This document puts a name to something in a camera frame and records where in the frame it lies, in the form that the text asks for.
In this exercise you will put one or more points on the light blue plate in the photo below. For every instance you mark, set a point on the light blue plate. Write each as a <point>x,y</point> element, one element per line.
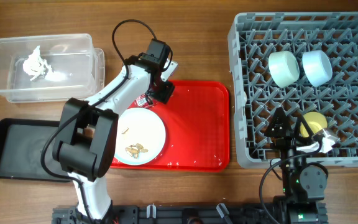
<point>147,129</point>

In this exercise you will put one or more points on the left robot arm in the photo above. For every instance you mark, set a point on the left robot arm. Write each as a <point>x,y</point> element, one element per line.
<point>84,143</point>

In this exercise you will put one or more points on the peanut shell scraps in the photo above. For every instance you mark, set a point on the peanut shell scraps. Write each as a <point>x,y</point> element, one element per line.
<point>132,149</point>

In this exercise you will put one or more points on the grey dishwasher rack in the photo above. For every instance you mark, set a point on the grey dishwasher rack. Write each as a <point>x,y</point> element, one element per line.
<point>253,36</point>

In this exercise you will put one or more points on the black plastic tray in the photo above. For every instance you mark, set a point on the black plastic tray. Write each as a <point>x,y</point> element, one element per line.
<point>21,144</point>

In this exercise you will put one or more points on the white tissue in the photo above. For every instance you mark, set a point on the white tissue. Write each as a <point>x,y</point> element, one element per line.
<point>35,66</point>

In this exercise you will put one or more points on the red serving tray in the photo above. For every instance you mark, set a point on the red serving tray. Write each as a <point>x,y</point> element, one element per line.
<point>196,118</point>

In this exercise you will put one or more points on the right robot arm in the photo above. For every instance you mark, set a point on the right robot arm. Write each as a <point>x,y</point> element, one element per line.
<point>303,183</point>

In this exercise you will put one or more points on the red snack wrapper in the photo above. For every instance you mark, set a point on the red snack wrapper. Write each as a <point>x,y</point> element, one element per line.
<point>144,101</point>

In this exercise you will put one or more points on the mint green bowl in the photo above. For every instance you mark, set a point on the mint green bowl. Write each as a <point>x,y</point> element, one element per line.
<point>284,68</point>

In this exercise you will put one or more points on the yellow cup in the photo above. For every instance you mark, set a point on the yellow cup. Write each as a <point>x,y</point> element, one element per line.
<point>315,120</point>

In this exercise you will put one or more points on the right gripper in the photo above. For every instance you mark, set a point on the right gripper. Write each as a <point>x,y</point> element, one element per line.
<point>285,137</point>

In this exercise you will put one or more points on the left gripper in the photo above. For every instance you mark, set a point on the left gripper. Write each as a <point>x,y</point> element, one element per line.
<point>165,94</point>

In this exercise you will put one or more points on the light blue bowl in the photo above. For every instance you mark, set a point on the light blue bowl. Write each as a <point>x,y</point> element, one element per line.
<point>317,67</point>

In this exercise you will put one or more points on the clear plastic bin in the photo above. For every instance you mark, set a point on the clear plastic bin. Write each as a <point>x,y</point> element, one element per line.
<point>78,68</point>

